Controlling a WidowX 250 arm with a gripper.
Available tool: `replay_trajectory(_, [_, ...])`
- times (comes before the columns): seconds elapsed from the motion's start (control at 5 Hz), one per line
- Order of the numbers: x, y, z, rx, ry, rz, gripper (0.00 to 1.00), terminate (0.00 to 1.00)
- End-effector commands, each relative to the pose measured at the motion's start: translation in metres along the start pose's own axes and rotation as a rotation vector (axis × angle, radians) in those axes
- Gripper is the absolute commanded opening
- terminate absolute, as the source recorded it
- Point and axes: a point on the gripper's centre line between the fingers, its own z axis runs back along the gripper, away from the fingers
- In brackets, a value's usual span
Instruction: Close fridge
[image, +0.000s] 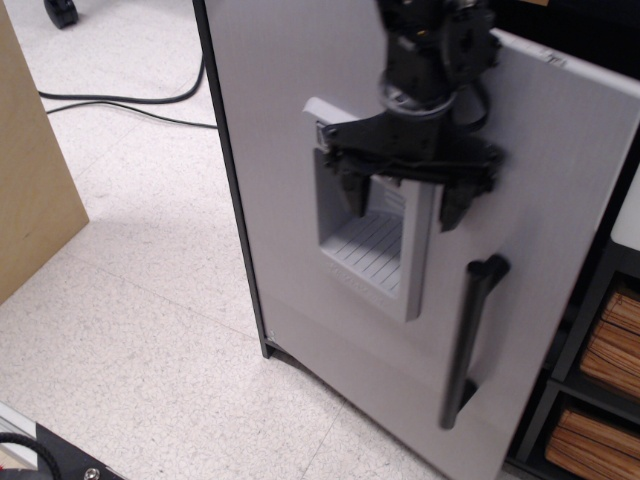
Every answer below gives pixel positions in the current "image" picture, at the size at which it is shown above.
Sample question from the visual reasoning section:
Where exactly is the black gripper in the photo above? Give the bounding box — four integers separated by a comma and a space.
322, 112, 502, 232

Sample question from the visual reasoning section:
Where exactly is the grey toy fridge door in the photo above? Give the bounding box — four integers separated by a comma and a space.
204, 0, 640, 480

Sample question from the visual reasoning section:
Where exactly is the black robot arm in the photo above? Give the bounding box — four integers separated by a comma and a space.
320, 1, 503, 232

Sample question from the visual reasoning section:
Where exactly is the dark grey fridge cabinet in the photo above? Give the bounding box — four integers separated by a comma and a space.
192, 0, 640, 480

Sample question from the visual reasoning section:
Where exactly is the white counter top edge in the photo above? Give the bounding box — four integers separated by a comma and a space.
611, 171, 640, 251

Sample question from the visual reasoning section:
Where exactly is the upper woven storage basket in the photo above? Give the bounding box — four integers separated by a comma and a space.
579, 284, 639, 402

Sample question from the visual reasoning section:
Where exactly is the brown wooden board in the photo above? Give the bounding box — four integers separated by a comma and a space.
1, 6, 89, 301

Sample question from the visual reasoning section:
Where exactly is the black caster wheel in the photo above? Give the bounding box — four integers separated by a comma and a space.
43, 0, 79, 29

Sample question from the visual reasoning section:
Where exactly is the black door handle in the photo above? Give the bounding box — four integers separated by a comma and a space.
439, 254, 511, 430

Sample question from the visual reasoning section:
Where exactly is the thin black floor cable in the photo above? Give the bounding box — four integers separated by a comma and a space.
45, 99, 219, 130

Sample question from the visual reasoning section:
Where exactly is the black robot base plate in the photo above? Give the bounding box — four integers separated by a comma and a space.
0, 419, 126, 480

